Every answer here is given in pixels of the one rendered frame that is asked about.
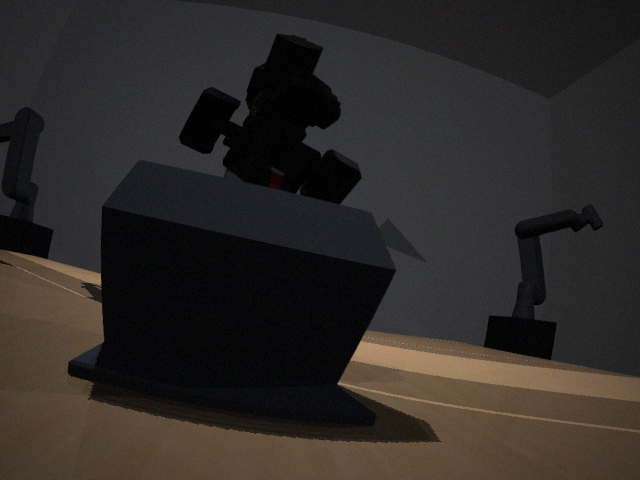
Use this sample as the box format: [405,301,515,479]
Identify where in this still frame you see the red peg with white band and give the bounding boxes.
[269,166,284,191]

